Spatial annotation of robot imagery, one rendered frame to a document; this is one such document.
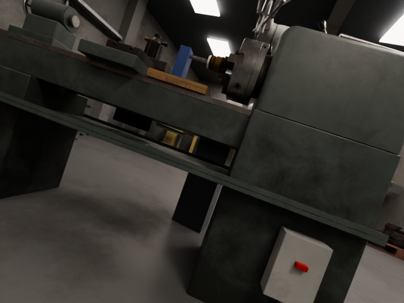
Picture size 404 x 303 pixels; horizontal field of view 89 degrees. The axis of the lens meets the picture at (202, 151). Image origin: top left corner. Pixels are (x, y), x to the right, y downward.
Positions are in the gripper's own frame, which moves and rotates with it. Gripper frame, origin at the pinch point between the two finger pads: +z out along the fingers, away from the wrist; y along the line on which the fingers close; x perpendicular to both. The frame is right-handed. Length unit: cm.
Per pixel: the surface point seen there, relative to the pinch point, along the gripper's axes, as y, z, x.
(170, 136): -28, 264, 681
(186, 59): -30.9, 25.0, 8.2
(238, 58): -8.0, 18.4, -9.1
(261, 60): 1.7, 16.7, -12.4
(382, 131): 50, 31, -39
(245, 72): -3.2, 23.5, -11.9
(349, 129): 39, 34, -36
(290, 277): 27, 91, -58
